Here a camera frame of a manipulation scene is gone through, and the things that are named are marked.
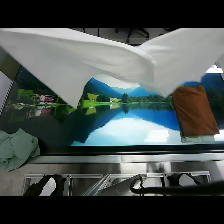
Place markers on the white garment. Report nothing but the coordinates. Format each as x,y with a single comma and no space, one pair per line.
66,56

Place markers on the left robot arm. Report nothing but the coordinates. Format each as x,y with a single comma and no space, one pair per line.
50,186

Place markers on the brown garment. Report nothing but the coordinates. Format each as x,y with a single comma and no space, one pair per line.
195,111

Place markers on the light green garment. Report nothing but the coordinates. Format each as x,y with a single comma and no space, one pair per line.
200,138

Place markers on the pale green garment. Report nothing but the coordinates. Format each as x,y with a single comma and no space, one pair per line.
16,148

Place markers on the silver frame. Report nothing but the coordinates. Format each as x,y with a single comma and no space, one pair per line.
116,166

